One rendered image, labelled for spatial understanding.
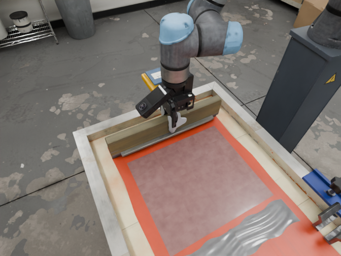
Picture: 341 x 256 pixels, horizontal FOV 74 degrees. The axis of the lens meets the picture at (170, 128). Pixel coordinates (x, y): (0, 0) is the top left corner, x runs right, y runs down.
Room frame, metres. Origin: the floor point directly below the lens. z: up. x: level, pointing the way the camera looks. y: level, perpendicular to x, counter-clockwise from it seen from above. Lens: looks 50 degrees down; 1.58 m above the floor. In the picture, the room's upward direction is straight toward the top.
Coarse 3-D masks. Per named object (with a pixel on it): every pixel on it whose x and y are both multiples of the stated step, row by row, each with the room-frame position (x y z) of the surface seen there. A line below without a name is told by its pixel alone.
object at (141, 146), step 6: (204, 120) 0.53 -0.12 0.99; (210, 120) 0.54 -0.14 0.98; (186, 126) 0.50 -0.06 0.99; (192, 126) 0.50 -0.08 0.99; (174, 132) 0.48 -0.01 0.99; (180, 132) 0.48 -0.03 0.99; (156, 138) 0.45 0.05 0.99; (162, 138) 0.45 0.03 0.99; (144, 144) 0.43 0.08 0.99; (150, 144) 0.43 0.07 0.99; (126, 150) 0.40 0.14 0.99; (132, 150) 0.40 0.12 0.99; (138, 150) 0.41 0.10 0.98
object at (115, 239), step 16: (208, 96) 0.69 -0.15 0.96; (224, 96) 0.66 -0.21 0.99; (128, 112) 0.57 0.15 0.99; (160, 112) 0.59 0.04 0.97; (240, 112) 0.57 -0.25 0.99; (96, 128) 0.49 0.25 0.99; (112, 128) 0.50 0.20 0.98; (256, 128) 0.49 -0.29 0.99; (80, 144) 0.43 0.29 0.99; (272, 144) 0.43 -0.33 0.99; (288, 160) 0.37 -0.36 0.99; (96, 176) 0.31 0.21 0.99; (96, 192) 0.26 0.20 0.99; (304, 192) 0.28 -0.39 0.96; (112, 208) 0.22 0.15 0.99; (320, 208) 0.23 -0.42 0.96; (112, 224) 0.18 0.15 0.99; (336, 224) 0.19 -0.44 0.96; (112, 240) 0.14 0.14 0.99
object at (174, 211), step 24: (168, 144) 0.45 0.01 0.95; (120, 168) 0.36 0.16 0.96; (144, 168) 0.36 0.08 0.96; (168, 168) 0.36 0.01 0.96; (144, 192) 0.28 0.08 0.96; (168, 192) 0.28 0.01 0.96; (192, 192) 0.28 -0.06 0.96; (144, 216) 0.21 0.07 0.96; (168, 216) 0.21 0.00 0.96; (192, 216) 0.21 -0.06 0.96; (216, 216) 0.21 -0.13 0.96; (168, 240) 0.15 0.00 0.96; (192, 240) 0.15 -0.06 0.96
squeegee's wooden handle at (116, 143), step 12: (216, 96) 0.58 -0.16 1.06; (204, 108) 0.54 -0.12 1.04; (216, 108) 0.56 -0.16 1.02; (156, 120) 0.47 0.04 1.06; (192, 120) 0.52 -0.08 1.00; (120, 132) 0.42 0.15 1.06; (132, 132) 0.42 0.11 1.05; (144, 132) 0.43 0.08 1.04; (156, 132) 0.45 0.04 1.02; (168, 132) 0.47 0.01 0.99; (108, 144) 0.38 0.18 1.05; (120, 144) 0.40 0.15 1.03; (132, 144) 0.41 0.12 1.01
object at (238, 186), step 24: (216, 120) 0.56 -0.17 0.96; (192, 144) 0.45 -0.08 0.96; (216, 144) 0.45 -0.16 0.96; (240, 144) 0.45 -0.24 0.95; (192, 168) 0.36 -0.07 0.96; (216, 168) 0.36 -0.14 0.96; (240, 168) 0.36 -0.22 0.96; (216, 192) 0.28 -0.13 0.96; (240, 192) 0.28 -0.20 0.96; (264, 192) 0.28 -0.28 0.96; (240, 216) 0.21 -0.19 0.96; (288, 240) 0.15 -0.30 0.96; (312, 240) 0.15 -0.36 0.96
